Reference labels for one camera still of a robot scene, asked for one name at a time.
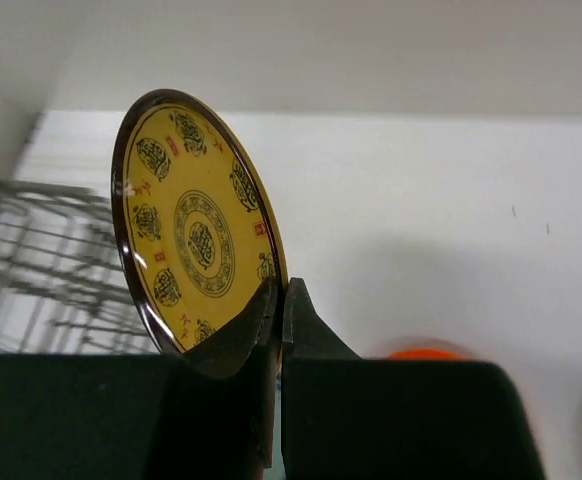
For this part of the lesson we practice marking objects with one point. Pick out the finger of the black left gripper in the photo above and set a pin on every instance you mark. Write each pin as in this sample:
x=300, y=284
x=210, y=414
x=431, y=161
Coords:
x=206, y=414
x=345, y=417

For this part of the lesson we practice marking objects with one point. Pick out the orange plastic plate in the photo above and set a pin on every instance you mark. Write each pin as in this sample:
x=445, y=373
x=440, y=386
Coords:
x=422, y=354

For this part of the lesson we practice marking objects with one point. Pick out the yellow patterned plate brown rim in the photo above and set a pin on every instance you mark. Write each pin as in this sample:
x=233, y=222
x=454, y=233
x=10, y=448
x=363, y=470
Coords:
x=194, y=227

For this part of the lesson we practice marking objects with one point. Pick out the grey wire dish rack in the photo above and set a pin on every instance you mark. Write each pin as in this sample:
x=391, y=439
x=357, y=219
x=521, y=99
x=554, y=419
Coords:
x=62, y=289

